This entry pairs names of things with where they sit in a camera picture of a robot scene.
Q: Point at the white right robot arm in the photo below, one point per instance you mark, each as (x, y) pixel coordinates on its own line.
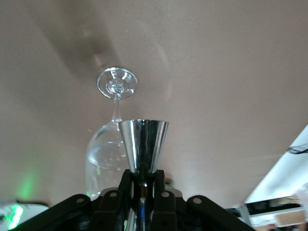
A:
(14, 214)

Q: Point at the clear wine glass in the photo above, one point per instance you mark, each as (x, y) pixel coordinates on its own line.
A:
(106, 154)

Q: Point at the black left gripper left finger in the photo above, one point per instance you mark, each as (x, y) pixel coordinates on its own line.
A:
(110, 209)

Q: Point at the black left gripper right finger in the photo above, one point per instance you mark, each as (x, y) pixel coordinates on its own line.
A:
(168, 211)

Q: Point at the steel double jigger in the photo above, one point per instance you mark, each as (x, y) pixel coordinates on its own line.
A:
(144, 144)

